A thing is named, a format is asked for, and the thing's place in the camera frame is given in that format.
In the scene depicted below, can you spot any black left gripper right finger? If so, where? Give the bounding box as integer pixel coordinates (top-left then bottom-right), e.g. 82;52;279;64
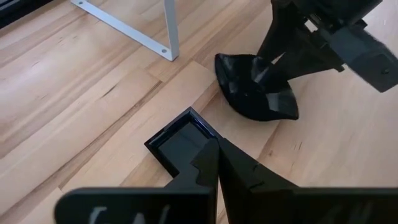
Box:
218;138;398;224

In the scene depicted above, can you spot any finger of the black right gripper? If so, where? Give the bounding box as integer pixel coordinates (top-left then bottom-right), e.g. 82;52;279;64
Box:
272;29;346;83
256;0;309;62

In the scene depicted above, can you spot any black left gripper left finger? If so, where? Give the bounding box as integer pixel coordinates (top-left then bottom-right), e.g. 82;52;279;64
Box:
54;138;218;224

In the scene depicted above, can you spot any white perforated metal shelf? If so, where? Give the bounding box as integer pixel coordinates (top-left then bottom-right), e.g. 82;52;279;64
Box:
70;0;180;62

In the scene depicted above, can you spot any black rounded mini plate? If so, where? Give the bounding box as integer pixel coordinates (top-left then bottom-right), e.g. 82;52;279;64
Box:
213;52;300;123

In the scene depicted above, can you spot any black aluminium rig frame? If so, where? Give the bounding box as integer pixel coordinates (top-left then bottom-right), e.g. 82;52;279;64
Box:
0;0;54;29

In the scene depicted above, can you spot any black square mini plate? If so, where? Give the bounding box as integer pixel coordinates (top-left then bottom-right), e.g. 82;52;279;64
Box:
144;106;223;179

